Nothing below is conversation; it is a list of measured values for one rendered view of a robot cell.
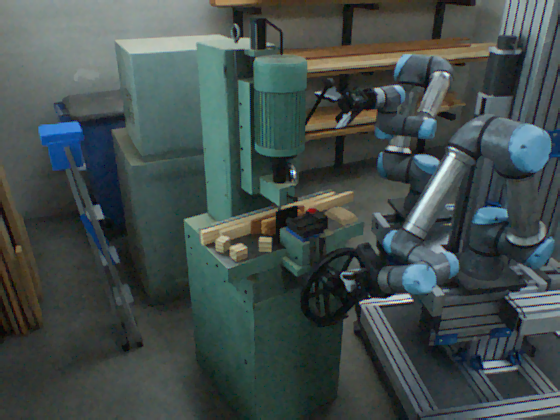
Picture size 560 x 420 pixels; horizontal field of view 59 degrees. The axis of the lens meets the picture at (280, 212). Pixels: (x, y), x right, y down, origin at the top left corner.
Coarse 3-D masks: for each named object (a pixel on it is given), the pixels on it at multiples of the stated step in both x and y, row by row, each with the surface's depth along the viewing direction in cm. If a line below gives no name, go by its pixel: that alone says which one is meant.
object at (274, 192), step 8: (264, 176) 185; (272, 176) 185; (264, 184) 183; (272, 184) 178; (280, 184) 178; (288, 184) 178; (264, 192) 184; (272, 192) 179; (280, 192) 176; (288, 192) 178; (272, 200) 181; (280, 200) 177; (288, 200) 179
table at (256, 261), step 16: (336, 224) 187; (352, 224) 187; (240, 240) 176; (256, 240) 176; (272, 240) 176; (336, 240) 185; (208, 256) 171; (224, 256) 166; (256, 256) 166; (272, 256) 169; (224, 272) 163; (240, 272) 164; (256, 272) 168; (304, 272) 167
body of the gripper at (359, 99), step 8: (368, 88) 172; (344, 96) 170; (352, 96) 168; (360, 96) 169; (368, 96) 173; (376, 96) 173; (344, 104) 172; (352, 104) 168; (360, 104) 170; (368, 104) 176; (344, 112) 172; (352, 112) 172
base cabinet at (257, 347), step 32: (192, 256) 213; (192, 288) 224; (224, 288) 191; (320, 288) 191; (224, 320) 200; (256, 320) 177; (288, 320) 187; (224, 352) 210; (256, 352) 184; (288, 352) 194; (320, 352) 206; (224, 384) 220; (256, 384) 191; (288, 384) 202; (320, 384) 216; (256, 416) 199; (288, 416) 211
